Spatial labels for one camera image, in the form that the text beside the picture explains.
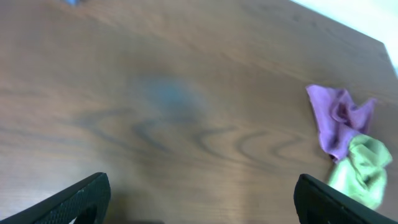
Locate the crumpled purple cloth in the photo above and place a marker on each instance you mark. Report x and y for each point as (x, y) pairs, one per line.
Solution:
(339, 119)

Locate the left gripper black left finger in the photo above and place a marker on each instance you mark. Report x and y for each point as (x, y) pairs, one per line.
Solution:
(83, 202)

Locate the folded blue cloth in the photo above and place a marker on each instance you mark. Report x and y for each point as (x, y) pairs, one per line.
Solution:
(73, 2)

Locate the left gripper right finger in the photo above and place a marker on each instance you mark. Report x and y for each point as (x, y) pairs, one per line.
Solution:
(318, 203)

